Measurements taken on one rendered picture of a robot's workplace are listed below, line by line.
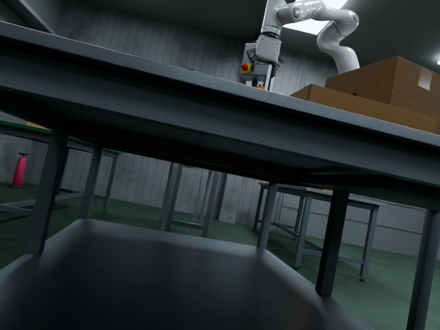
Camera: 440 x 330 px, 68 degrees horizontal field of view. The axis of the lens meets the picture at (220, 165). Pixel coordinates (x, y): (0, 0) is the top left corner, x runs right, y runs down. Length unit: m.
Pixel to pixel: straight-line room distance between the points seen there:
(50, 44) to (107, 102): 0.11
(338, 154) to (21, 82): 0.52
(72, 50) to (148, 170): 5.55
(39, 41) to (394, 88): 0.87
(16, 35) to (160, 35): 6.02
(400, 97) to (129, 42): 5.82
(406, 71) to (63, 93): 0.90
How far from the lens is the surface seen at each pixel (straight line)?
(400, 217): 7.18
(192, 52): 6.40
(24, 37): 0.55
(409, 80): 1.11
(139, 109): 0.54
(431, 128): 0.72
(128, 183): 6.09
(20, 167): 5.52
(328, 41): 1.86
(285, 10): 1.48
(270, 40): 1.48
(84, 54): 0.52
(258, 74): 1.88
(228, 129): 0.54
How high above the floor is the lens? 0.68
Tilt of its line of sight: 3 degrees up
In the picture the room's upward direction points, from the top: 11 degrees clockwise
